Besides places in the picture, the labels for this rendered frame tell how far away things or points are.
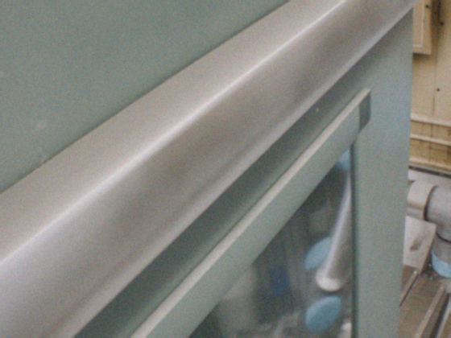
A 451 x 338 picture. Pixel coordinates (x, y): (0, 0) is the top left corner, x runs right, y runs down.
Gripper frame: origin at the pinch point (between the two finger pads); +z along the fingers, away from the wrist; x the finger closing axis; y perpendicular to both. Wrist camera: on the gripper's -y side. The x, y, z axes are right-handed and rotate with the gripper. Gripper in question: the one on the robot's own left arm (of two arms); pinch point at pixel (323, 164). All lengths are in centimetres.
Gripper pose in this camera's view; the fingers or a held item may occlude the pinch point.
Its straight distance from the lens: 117.7
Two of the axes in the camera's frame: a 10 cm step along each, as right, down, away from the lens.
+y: 1.5, 8.2, 5.4
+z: -7.7, -2.4, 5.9
